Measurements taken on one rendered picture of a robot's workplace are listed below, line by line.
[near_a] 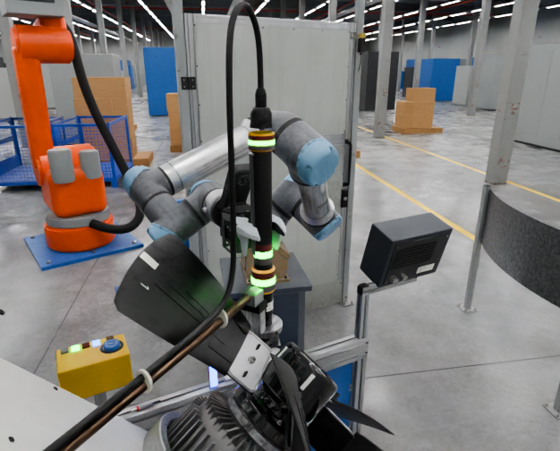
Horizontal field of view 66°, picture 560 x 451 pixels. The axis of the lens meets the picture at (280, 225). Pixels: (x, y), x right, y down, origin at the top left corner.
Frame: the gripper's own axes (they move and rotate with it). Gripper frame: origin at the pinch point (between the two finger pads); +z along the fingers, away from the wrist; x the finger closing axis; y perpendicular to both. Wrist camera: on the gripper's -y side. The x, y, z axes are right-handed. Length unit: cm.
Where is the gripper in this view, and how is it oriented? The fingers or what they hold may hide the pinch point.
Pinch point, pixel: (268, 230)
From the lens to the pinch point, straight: 72.8
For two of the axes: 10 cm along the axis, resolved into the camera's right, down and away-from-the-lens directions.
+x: -8.9, 1.5, -4.3
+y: 0.0, 9.4, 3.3
